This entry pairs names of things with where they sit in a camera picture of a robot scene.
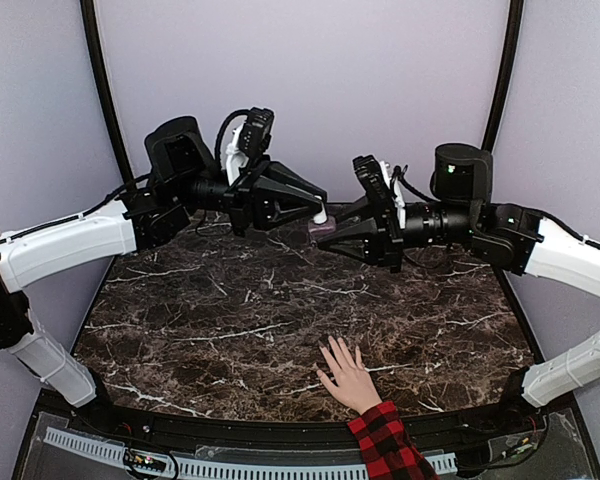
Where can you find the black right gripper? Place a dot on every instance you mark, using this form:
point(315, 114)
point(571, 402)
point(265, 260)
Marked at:
point(383, 238)

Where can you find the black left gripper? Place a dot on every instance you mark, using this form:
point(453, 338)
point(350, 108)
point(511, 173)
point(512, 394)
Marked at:
point(246, 209)

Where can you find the white nail polish brush cap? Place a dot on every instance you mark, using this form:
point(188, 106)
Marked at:
point(321, 217)

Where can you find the purple nail polish bottle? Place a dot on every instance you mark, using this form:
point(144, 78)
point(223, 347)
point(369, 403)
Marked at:
point(318, 230)

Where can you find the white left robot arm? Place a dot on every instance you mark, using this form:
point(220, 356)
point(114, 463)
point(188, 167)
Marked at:
point(142, 214)

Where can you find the red plaid sleeve forearm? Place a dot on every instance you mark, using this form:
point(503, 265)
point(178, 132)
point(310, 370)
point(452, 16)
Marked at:
point(385, 447)

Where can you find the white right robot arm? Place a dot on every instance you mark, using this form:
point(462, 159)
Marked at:
point(507, 236)

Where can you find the person's bare hand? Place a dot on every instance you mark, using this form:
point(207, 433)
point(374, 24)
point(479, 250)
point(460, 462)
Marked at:
point(348, 381)

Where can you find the small green circuit board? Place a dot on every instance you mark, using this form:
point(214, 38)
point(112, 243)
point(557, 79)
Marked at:
point(147, 464)

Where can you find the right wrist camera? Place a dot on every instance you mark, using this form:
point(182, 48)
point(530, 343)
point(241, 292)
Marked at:
point(376, 180)

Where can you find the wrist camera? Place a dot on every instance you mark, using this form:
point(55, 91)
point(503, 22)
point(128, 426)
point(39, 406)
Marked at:
point(376, 180)
point(249, 141)

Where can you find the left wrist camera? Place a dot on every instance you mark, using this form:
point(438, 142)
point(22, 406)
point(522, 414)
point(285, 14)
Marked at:
point(249, 141)

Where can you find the black right frame post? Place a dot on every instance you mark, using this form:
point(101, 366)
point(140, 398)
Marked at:
point(504, 74)

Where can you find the black frame post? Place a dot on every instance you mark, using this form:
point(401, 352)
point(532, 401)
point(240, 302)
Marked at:
point(103, 88)
point(504, 74)

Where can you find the grey slotted cable duct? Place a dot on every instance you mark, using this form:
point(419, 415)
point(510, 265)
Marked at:
point(210, 462)

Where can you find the black left frame post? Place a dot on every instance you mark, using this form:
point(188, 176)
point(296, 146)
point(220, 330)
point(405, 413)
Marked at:
point(103, 88)

